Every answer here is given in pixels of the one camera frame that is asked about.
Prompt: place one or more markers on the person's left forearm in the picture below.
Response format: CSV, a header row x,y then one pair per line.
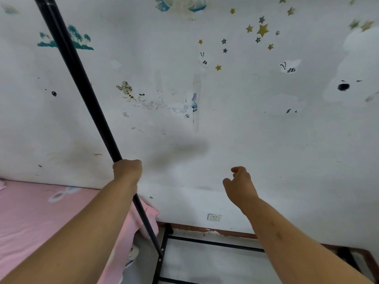
x,y
80,236

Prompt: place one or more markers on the large bee wall sticker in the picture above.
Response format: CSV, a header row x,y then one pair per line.
x,y
290,67

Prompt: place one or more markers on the rabbit wall sticker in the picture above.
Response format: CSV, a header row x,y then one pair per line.
x,y
189,106

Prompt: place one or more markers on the person's right thumb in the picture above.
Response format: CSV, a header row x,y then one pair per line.
x,y
227,186

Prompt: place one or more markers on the black metal rack base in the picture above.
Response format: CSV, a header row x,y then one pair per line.
x,y
207,243

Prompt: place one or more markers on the person's right hand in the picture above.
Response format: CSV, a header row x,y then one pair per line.
x,y
241,189

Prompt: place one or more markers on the person's left fingers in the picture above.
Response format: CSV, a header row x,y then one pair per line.
x,y
127,164

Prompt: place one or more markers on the tiger wall sticker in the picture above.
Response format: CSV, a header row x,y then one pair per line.
x,y
127,90

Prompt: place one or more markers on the person's right forearm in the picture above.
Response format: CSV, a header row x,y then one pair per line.
x,y
290,245

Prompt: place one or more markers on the white wall socket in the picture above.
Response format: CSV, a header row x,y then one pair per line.
x,y
214,217

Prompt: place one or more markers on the black metal pole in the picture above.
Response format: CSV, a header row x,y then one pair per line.
x,y
80,76

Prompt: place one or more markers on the pink bed sheet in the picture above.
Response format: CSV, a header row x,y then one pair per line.
x,y
32,221

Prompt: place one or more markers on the person's left hand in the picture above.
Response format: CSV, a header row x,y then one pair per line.
x,y
127,174

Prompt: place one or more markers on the small bee wall sticker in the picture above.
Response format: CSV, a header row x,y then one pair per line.
x,y
203,58

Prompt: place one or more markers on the palm tree island wall sticker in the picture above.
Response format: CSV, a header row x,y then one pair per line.
x,y
80,41

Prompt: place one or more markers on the white bear wall sticker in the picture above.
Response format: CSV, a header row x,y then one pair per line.
x,y
355,67

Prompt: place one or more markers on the blue and white wall sticker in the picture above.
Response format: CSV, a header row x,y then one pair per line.
x,y
180,3

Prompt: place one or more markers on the group of star wall stickers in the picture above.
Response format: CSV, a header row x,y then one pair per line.
x,y
262,29

